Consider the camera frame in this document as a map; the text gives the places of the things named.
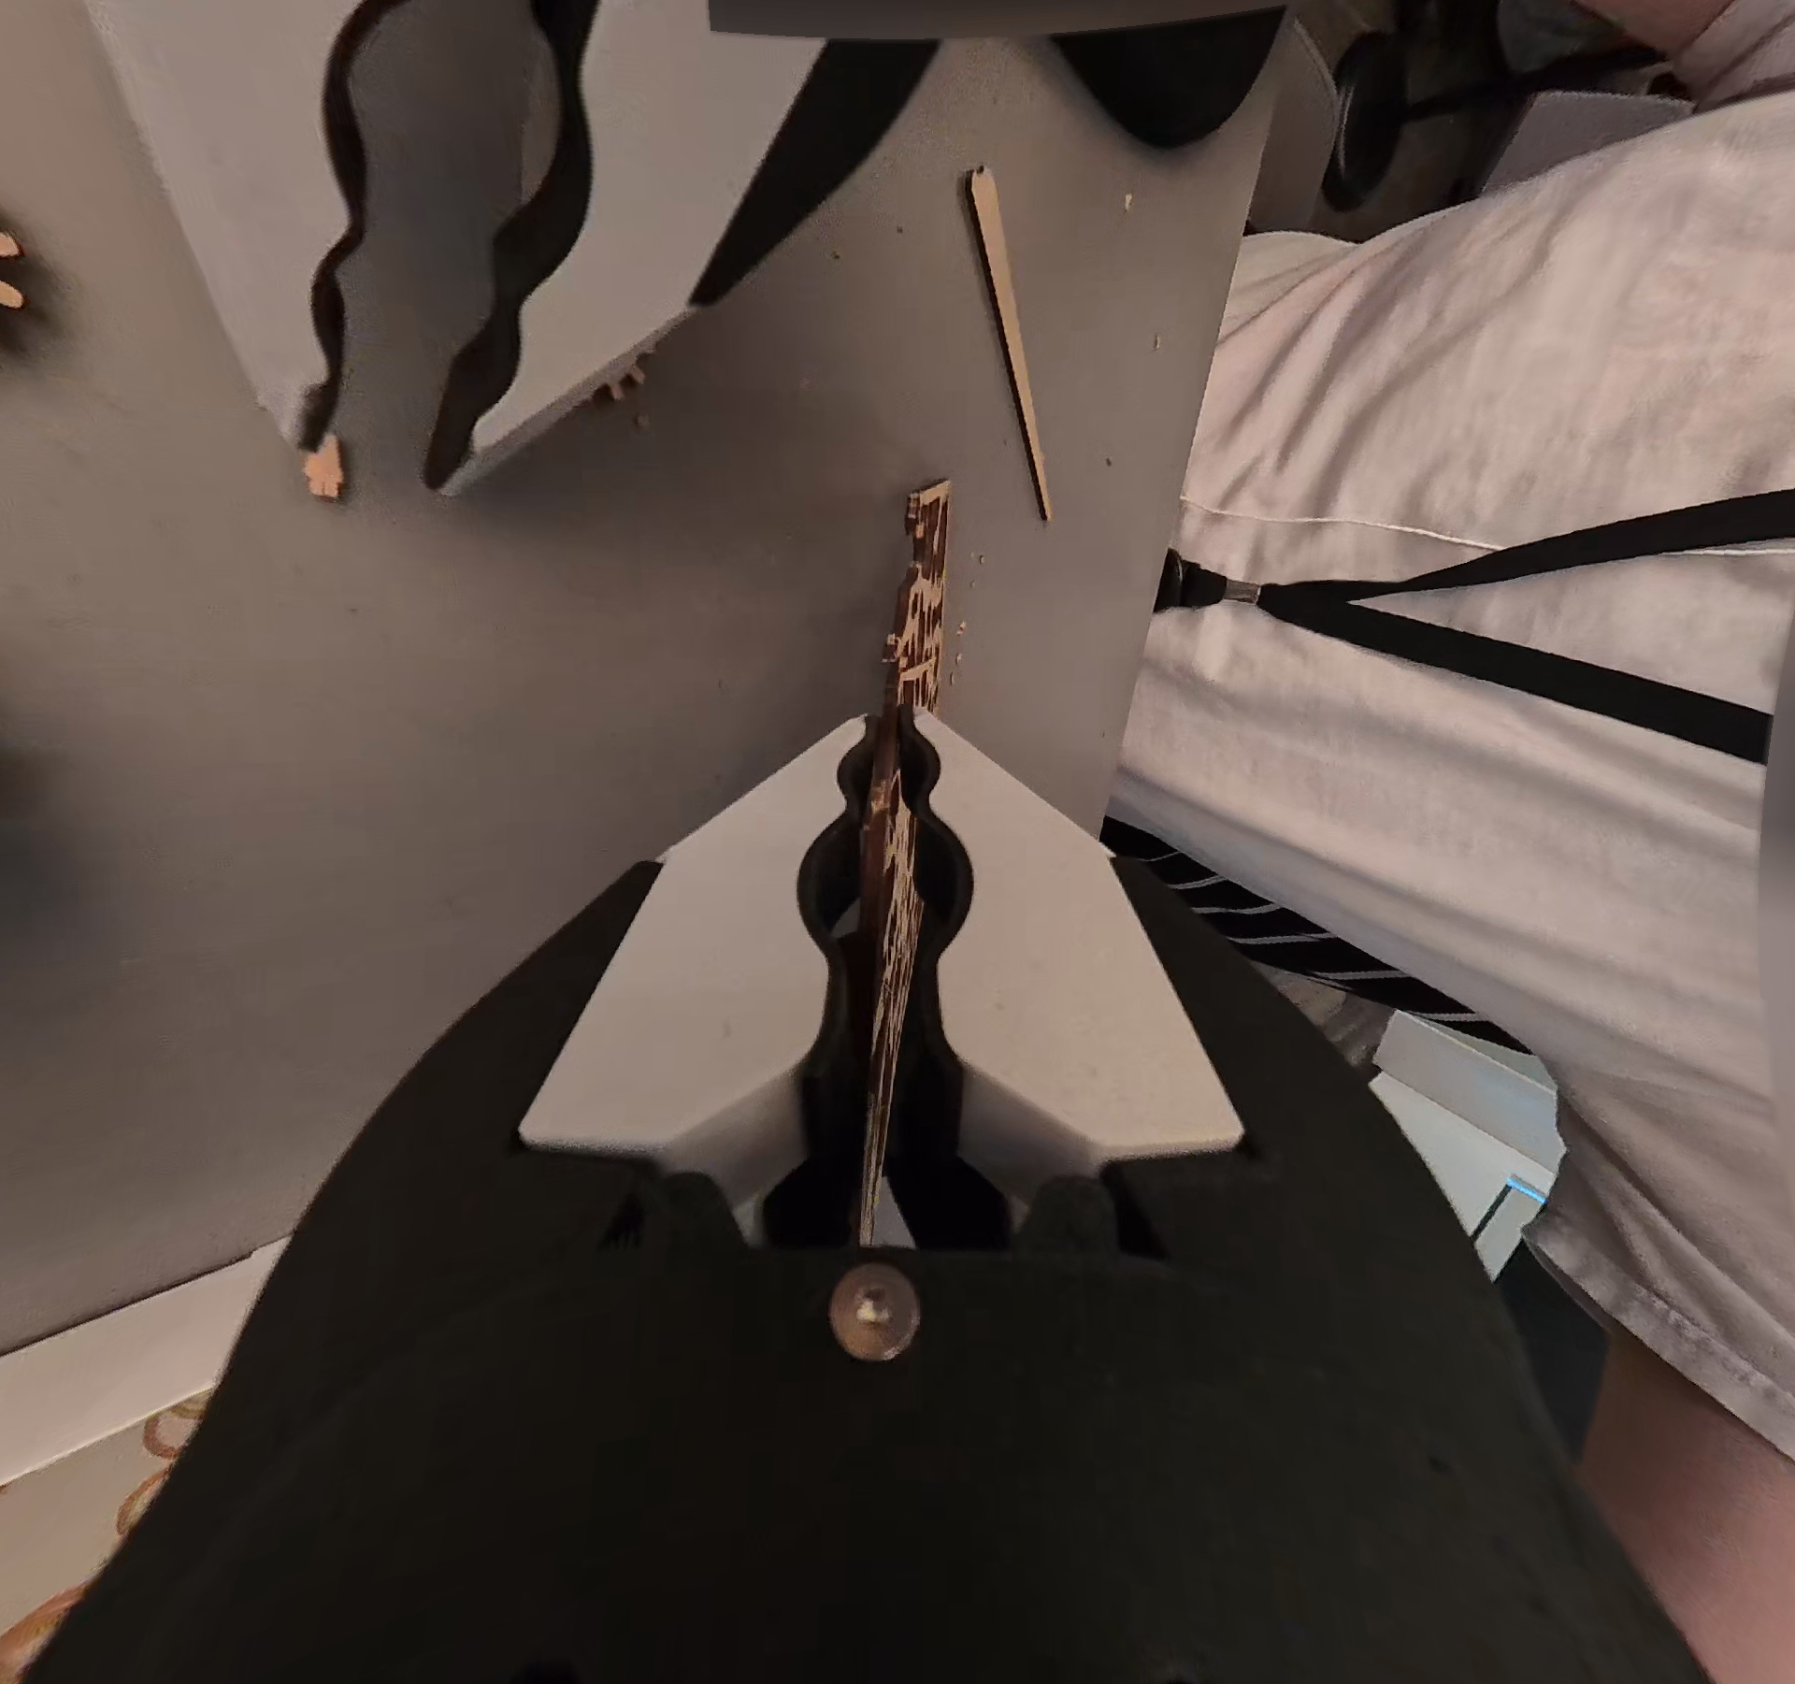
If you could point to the white device with blue light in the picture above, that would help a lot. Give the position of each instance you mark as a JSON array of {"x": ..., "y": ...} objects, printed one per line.
[{"x": 1473, "y": 1127}]

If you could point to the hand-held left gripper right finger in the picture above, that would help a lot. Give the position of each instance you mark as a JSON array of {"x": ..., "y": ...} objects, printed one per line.
[{"x": 1078, "y": 1011}]

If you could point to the person's leg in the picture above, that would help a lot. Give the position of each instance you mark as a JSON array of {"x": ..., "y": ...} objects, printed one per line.
[{"x": 1713, "y": 1548}]

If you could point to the white box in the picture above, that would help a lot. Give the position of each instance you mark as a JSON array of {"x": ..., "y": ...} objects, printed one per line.
[{"x": 96, "y": 1414}]

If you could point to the wooden stick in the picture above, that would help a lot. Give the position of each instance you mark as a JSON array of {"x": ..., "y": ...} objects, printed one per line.
[{"x": 1006, "y": 338}]

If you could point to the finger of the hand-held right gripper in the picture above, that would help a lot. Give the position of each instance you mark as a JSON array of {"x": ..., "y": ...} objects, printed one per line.
[
  {"x": 221, "y": 96},
  {"x": 660, "y": 170}
]

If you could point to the black ribbed wrist rest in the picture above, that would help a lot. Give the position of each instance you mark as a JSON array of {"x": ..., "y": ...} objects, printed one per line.
[{"x": 1167, "y": 95}]

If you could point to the person's white garment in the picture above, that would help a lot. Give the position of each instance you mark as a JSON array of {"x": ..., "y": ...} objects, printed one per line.
[{"x": 1516, "y": 450}]

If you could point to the laser-cut wooden parts sheet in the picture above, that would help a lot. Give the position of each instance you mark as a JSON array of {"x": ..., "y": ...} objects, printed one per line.
[{"x": 932, "y": 563}]

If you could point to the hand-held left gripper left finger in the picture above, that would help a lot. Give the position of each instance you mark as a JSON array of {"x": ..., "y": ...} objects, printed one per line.
[{"x": 676, "y": 1011}]

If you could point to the tiny wooden peg piece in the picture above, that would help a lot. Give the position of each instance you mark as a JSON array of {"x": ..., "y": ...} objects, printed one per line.
[{"x": 327, "y": 468}]

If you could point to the small thick wooden gear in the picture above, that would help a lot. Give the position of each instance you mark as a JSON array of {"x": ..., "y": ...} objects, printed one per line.
[{"x": 12, "y": 266}]

